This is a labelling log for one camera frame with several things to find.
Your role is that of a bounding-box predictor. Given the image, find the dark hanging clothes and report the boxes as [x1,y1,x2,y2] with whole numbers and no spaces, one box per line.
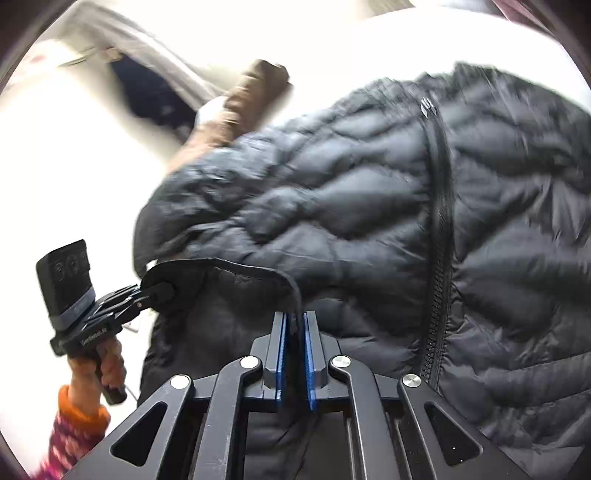
[108,53,198,136]

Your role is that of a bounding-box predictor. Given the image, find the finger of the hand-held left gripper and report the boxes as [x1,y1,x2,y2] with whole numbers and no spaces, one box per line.
[99,281,176,324]

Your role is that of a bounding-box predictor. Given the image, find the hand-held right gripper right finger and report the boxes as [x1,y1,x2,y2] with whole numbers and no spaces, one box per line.
[302,311,532,480]

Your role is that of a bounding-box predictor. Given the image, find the pink pillow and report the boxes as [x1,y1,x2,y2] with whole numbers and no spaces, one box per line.
[490,0,557,34]

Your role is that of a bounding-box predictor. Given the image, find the grey patterned curtain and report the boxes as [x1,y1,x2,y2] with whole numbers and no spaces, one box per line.
[46,0,225,109]

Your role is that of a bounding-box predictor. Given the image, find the person's left hand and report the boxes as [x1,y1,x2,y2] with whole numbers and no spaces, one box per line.
[69,338,127,407]

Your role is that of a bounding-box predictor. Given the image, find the brown garment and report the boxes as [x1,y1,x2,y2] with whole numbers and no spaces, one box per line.
[168,59,291,172]

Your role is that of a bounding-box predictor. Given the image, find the person's left forearm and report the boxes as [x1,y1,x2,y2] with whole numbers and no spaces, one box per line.
[28,385,112,480]

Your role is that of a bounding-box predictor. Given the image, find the black puffer jacket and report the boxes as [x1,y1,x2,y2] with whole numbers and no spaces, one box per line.
[134,62,591,480]

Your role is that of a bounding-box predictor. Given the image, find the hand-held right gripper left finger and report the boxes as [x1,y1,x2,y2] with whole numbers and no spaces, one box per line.
[60,311,290,480]

